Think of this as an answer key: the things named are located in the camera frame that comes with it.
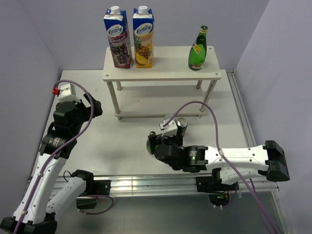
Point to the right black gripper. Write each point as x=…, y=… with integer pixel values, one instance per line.
x=178, y=138

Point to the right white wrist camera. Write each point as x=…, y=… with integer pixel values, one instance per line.
x=168, y=130

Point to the green glass bottle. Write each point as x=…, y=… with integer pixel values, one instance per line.
x=151, y=142
x=198, y=51

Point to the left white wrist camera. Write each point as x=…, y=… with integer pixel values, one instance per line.
x=66, y=93

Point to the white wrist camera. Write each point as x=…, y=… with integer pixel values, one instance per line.
x=66, y=93
x=168, y=130

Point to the dark can yellow label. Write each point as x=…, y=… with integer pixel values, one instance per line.
x=183, y=123

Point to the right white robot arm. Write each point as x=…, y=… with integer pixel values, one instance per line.
x=227, y=166

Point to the aluminium rail right side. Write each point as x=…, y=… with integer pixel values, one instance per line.
x=250, y=141

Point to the white two-tier shelf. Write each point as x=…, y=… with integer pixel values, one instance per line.
x=160, y=90

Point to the aluminium rail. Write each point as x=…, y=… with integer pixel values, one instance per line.
x=157, y=185
x=250, y=141

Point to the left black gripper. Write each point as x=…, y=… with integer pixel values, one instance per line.
x=97, y=110

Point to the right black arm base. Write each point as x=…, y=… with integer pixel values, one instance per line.
x=220, y=194

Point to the dark can open top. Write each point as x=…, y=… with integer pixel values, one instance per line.
x=168, y=118

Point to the pineapple juice carton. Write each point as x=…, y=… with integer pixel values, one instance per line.
x=143, y=31

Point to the aluminium rail front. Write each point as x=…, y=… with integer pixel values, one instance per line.
x=157, y=185

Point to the grape juice carton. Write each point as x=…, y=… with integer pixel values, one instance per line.
x=116, y=25

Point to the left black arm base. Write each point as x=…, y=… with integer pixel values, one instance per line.
x=89, y=199

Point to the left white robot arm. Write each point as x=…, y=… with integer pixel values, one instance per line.
x=38, y=212

